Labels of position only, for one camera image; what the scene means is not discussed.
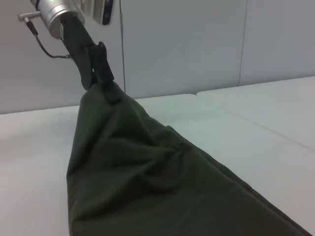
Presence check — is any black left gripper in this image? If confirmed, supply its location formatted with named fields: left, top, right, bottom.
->
left=60, top=13, right=122, bottom=104

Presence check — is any dark green shirt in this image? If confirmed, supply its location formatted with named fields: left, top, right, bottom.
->
left=66, top=80, right=313, bottom=236

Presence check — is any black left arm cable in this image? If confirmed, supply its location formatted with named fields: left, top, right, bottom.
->
left=26, top=21, right=72, bottom=60

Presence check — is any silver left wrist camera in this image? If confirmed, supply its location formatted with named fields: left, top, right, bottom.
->
left=92, top=0, right=114, bottom=26

